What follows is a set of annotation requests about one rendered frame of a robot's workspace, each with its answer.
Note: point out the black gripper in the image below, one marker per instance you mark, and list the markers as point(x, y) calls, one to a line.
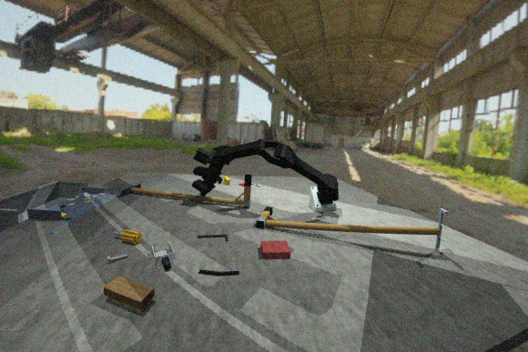
point(205, 186)

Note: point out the brown wooden block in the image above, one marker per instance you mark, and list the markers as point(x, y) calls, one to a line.
point(128, 293)

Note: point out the silver metal bolt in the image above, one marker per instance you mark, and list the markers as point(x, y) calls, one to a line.
point(115, 258)

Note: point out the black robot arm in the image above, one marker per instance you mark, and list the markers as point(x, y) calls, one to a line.
point(284, 156)

